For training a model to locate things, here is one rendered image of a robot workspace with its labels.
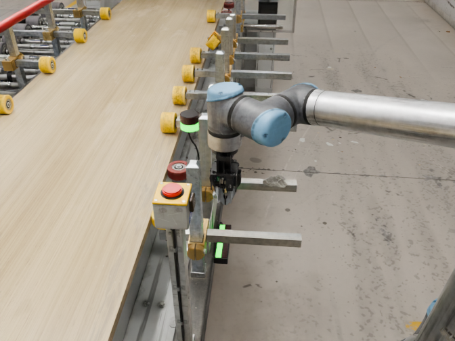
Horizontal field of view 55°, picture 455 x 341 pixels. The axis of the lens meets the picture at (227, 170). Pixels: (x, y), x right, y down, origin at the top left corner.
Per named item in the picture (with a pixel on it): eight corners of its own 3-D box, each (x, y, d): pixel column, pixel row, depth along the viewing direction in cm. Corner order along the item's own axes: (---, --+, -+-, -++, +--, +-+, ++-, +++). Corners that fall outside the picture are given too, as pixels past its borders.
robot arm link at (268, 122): (300, 103, 101) (259, 87, 108) (267, 120, 94) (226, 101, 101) (296, 138, 106) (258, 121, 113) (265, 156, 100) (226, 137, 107)
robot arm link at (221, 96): (227, 97, 101) (198, 85, 107) (226, 144, 108) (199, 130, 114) (254, 86, 106) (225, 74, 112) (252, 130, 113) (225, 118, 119)
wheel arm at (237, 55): (289, 59, 231) (290, 52, 229) (289, 61, 229) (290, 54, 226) (195, 55, 235) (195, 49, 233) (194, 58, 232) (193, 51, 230)
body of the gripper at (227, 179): (209, 192, 119) (208, 155, 112) (212, 174, 126) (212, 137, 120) (237, 193, 119) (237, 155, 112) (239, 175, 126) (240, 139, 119)
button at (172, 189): (183, 189, 90) (183, 182, 89) (181, 201, 87) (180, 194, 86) (164, 188, 90) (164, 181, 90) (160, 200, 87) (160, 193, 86)
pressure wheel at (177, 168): (193, 185, 161) (191, 159, 155) (189, 199, 155) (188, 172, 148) (171, 184, 162) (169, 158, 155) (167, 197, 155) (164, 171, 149)
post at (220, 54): (225, 150, 203) (224, 49, 176) (224, 154, 200) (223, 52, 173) (217, 149, 203) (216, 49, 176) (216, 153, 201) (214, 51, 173)
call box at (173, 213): (193, 211, 95) (191, 182, 91) (188, 233, 90) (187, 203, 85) (162, 209, 96) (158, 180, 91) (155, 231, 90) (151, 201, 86)
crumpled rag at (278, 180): (287, 176, 155) (288, 171, 154) (288, 188, 149) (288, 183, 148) (262, 175, 155) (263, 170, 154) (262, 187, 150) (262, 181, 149)
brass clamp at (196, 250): (210, 230, 141) (210, 218, 138) (206, 261, 130) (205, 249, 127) (191, 229, 141) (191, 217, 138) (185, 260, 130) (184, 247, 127)
